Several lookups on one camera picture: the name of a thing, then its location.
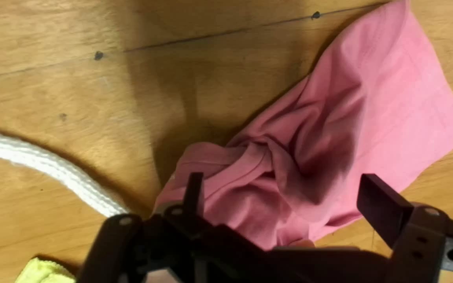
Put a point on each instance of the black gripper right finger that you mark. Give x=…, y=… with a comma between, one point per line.
x=383, y=208

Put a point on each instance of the pink cloth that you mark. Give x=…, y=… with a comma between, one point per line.
x=377, y=101

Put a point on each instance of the yellow cloth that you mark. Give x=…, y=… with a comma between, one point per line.
x=45, y=271

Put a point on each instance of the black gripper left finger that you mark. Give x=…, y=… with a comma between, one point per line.
x=194, y=195

